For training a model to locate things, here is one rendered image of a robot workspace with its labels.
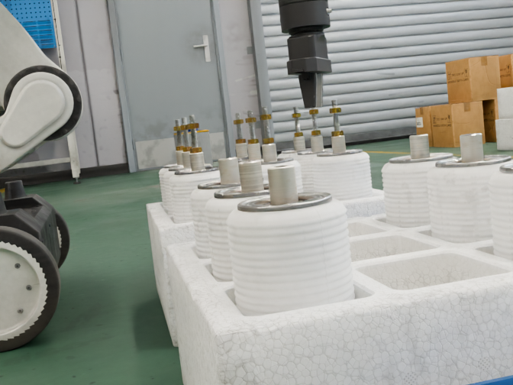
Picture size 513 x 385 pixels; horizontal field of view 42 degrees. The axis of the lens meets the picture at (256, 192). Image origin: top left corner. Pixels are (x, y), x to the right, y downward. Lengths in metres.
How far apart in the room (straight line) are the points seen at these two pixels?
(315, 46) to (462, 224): 0.58
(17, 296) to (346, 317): 0.76
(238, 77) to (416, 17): 1.89
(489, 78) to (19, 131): 4.01
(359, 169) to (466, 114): 3.77
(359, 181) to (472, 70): 3.82
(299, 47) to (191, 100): 5.07
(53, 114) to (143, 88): 4.91
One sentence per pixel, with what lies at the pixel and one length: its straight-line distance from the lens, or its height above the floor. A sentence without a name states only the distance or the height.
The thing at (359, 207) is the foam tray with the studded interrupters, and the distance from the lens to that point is 1.04.
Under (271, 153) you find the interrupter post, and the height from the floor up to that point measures 0.27.
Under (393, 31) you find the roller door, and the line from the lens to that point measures 6.83.
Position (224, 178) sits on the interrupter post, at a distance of 0.75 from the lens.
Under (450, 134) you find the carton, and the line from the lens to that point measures 4.81.
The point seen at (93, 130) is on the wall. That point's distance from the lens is 6.17.
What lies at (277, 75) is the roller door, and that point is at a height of 0.74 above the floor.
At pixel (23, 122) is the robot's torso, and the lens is 1.30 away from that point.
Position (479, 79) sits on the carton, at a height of 0.44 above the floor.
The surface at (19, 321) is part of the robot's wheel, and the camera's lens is 1.16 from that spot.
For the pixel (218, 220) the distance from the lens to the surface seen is 0.61.
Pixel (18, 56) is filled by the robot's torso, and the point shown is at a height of 0.49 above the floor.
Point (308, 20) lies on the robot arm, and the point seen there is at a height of 0.48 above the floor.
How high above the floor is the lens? 0.32
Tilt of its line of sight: 6 degrees down
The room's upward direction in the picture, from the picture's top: 6 degrees counter-clockwise
